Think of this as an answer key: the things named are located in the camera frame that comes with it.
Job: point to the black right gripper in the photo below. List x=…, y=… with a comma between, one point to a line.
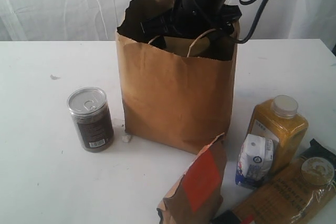
x=189, y=19

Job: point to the brown paper shopping bag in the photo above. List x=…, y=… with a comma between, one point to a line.
x=183, y=102

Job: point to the dark can silver lid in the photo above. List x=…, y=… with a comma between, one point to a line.
x=90, y=113

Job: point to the white paper crumb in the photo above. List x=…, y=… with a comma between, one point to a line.
x=127, y=138

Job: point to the yellow grain bottle white cap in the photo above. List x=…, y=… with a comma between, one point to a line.
x=278, y=119

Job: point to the clear jar yellow lid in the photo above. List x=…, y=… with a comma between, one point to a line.
x=180, y=46

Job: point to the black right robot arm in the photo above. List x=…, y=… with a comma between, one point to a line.
x=217, y=33

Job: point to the small white blue carton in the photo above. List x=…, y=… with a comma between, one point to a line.
x=255, y=161

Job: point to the brown pouch orange label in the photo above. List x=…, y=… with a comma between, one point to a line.
x=196, y=196

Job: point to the spaghetti packet gold seal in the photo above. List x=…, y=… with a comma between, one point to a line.
x=295, y=195

